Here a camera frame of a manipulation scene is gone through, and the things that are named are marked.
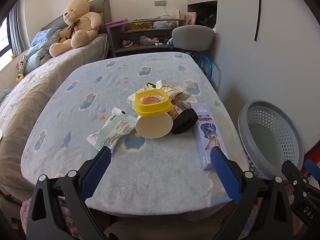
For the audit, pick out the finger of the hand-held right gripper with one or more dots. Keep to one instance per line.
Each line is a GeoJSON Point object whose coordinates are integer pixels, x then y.
{"type": "Point", "coordinates": [292, 172]}
{"type": "Point", "coordinates": [313, 168]}

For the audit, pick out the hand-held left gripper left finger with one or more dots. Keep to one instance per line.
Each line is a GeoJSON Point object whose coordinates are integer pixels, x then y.
{"type": "Point", "coordinates": [96, 170]}

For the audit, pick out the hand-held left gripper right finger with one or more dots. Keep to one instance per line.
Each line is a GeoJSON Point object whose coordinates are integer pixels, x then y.
{"type": "Point", "coordinates": [225, 172]}

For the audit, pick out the purple cartoon box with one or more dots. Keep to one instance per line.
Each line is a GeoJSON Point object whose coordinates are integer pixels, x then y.
{"type": "Point", "coordinates": [207, 135]}

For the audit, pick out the white green wipe packet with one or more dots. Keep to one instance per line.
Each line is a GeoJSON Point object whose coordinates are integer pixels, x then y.
{"type": "Point", "coordinates": [112, 130]}

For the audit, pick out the grey perforated plastic basket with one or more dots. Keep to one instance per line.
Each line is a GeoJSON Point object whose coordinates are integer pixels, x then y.
{"type": "Point", "coordinates": [270, 135]}

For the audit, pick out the white paper cup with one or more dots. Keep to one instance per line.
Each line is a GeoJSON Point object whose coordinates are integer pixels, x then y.
{"type": "Point", "coordinates": [153, 126]}

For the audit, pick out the white green carton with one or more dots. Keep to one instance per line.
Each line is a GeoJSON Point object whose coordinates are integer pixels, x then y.
{"type": "Point", "coordinates": [132, 100]}

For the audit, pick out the white round lid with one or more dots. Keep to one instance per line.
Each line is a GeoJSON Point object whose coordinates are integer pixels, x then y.
{"type": "Point", "coordinates": [186, 103]}

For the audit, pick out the yellow plastic lid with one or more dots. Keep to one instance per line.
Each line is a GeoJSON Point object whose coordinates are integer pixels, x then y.
{"type": "Point", "coordinates": [150, 108]}

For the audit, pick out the white paper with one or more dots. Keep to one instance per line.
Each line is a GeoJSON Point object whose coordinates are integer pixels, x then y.
{"type": "Point", "coordinates": [172, 90]}

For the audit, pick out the red hoop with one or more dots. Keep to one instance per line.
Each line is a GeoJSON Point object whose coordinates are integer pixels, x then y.
{"type": "Point", "coordinates": [310, 153]}

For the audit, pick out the purple fluffy cloth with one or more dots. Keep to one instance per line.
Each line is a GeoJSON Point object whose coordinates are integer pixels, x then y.
{"type": "Point", "coordinates": [25, 212]}

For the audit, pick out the bed with grey headboard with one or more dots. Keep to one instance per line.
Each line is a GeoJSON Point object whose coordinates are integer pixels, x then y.
{"type": "Point", "coordinates": [32, 87]}

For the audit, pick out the blue child chair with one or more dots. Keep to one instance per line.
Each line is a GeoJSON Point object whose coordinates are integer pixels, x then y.
{"type": "Point", "coordinates": [208, 65]}

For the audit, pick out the grey shelf unit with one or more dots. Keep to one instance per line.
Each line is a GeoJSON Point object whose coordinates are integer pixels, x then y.
{"type": "Point", "coordinates": [140, 50]}

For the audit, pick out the small green plush toy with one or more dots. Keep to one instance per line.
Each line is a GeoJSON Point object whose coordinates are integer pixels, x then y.
{"type": "Point", "coordinates": [21, 66]}

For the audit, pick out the small red white cup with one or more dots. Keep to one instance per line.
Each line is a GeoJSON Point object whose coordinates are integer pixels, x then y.
{"type": "Point", "coordinates": [127, 43]}

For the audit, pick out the blue printed quilt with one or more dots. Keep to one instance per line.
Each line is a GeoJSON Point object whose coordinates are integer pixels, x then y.
{"type": "Point", "coordinates": [40, 47]}

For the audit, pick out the grey padded chair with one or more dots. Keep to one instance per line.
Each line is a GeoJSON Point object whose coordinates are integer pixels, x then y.
{"type": "Point", "coordinates": [192, 37]}

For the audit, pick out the pink plastic bag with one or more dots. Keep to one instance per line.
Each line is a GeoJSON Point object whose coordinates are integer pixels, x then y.
{"type": "Point", "coordinates": [147, 40]}

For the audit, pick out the blue cloth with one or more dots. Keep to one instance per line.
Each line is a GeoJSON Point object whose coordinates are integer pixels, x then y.
{"type": "Point", "coordinates": [170, 43]}

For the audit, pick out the white socks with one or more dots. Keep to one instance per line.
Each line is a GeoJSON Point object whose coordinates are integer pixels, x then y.
{"type": "Point", "coordinates": [158, 44]}

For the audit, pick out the tan teddy bear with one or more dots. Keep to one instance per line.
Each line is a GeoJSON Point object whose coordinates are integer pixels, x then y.
{"type": "Point", "coordinates": [80, 27]}

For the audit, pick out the pink plastic box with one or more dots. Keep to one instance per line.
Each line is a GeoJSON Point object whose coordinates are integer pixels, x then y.
{"type": "Point", "coordinates": [116, 23]}

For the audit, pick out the gold foil packets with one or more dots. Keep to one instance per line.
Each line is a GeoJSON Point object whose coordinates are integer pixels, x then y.
{"type": "Point", "coordinates": [138, 25]}

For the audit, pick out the dark cloth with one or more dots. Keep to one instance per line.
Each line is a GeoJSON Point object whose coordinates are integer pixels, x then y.
{"type": "Point", "coordinates": [208, 20]}

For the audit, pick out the grey curtain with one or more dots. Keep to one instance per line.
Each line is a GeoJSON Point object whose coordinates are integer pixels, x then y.
{"type": "Point", "coordinates": [17, 35]}

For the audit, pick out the pink patterned gift bag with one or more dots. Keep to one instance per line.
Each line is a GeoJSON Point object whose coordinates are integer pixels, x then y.
{"type": "Point", "coordinates": [192, 18]}

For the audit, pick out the white plastic bag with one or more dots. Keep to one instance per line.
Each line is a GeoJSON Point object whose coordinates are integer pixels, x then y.
{"type": "Point", "coordinates": [165, 23]}

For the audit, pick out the wall socket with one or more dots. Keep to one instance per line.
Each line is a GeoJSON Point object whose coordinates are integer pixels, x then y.
{"type": "Point", "coordinates": [160, 3]}

